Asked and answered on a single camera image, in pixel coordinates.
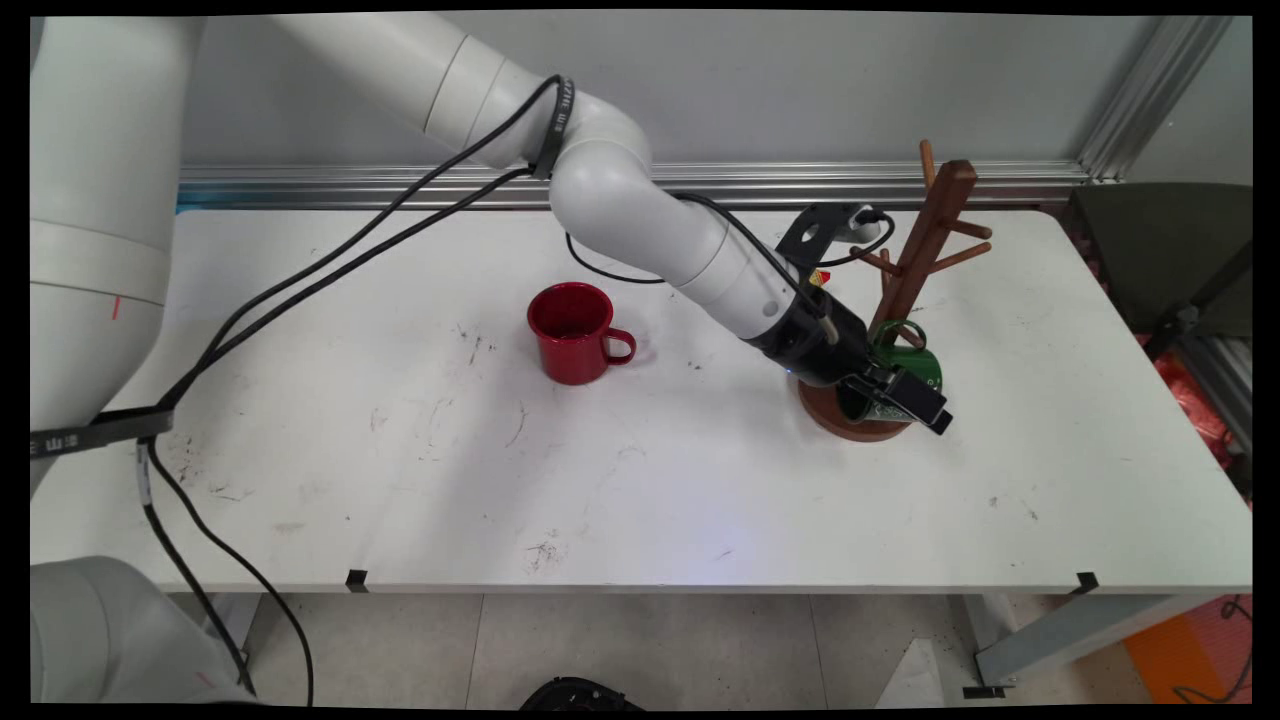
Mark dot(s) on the red enamel mug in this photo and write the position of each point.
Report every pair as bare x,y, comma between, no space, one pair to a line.
570,350

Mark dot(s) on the aluminium frame rail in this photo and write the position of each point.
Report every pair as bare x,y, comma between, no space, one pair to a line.
350,185
1225,385

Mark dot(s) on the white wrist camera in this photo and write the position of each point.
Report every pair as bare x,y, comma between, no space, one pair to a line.
862,228

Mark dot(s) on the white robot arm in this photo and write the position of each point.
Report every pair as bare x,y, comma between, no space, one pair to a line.
620,190

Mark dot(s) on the orange floor mat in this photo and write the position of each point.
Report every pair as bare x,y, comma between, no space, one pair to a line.
1180,650

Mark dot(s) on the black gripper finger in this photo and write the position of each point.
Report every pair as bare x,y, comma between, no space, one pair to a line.
915,405
866,378

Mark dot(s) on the aluminium frame post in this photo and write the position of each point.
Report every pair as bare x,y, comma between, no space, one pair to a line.
1150,100

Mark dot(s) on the green enamel mug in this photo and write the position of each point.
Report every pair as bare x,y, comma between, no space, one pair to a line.
910,365

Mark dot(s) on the black round floor object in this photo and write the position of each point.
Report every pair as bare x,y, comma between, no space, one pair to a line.
580,695

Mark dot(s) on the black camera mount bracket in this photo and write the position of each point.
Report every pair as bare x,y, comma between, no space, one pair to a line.
805,235

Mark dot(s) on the black tape piece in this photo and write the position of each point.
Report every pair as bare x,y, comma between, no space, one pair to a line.
356,581
1088,583

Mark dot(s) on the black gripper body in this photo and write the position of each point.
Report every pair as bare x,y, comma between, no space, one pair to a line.
815,340

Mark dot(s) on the grey metal table leg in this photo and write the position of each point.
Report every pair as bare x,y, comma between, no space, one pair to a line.
1080,630
235,625

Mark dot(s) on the brown wooden mug tree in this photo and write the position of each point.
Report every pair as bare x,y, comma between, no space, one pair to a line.
930,230

